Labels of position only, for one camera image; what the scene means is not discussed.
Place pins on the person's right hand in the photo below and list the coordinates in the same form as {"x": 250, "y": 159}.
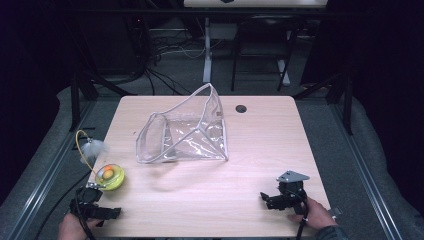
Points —
{"x": 318, "y": 215}

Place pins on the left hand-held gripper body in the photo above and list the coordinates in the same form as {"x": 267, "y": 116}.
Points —
{"x": 87, "y": 200}

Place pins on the black chair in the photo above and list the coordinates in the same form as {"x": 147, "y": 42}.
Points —
{"x": 266, "y": 33}

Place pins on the grey aluminium rail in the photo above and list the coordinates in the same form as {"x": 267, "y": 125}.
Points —
{"x": 370, "y": 180}
{"x": 46, "y": 173}

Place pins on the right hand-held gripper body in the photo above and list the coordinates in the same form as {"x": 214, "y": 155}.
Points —
{"x": 292, "y": 193}

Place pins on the person's left hand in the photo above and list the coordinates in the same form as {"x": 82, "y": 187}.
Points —
{"x": 71, "y": 228}

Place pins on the black metal stand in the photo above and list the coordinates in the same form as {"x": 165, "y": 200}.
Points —
{"x": 336, "y": 90}
{"x": 83, "y": 90}

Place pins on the clear plastic bag white trim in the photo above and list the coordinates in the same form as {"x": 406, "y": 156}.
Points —
{"x": 190, "y": 133}

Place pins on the small grey metal piece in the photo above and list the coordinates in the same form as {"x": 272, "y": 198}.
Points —
{"x": 334, "y": 212}

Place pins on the yellow cat toy with feather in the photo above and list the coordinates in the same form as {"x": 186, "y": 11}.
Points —
{"x": 111, "y": 178}

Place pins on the white desk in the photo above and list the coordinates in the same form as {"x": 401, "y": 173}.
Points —
{"x": 255, "y": 3}

